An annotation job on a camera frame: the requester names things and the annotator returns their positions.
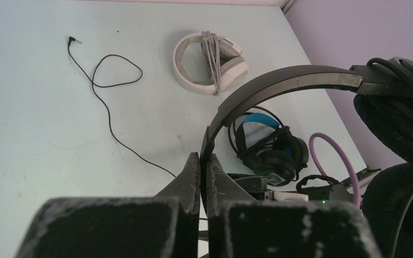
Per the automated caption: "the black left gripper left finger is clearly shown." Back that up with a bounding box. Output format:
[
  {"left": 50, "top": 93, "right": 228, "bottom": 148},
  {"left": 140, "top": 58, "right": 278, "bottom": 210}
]
[{"left": 16, "top": 152, "right": 200, "bottom": 257}]

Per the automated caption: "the aluminium corner frame post right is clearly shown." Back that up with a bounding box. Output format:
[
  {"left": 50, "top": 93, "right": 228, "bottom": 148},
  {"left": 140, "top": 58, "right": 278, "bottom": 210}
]
[{"left": 281, "top": 0, "right": 297, "bottom": 15}]

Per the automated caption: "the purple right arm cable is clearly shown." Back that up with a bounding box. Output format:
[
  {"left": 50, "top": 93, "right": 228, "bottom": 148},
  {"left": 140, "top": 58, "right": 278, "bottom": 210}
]
[{"left": 309, "top": 132, "right": 362, "bottom": 207}]

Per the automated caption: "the white grey gaming headset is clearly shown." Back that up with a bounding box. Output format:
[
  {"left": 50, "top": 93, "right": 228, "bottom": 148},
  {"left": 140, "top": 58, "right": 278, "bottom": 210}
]
[{"left": 172, "top": 31, "right": 249, "bottom": 96}]

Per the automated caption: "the black blue gaming headset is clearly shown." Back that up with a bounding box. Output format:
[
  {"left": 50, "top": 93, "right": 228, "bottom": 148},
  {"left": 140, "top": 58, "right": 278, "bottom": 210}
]
[{"left": 227, "top": 106, "right": 309, "bottom": 187}]

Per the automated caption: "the small black on-ear headphones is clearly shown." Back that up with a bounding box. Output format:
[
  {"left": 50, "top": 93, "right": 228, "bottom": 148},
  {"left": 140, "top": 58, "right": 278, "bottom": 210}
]
[{"left": 200, "top": 57, "right": 413, "bottom": 257}]

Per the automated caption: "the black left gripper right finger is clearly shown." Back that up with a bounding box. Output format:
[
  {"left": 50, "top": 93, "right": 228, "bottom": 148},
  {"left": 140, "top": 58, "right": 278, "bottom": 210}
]
[{"left": 206, "top": 155, "right": 381, "bottom": 257}]

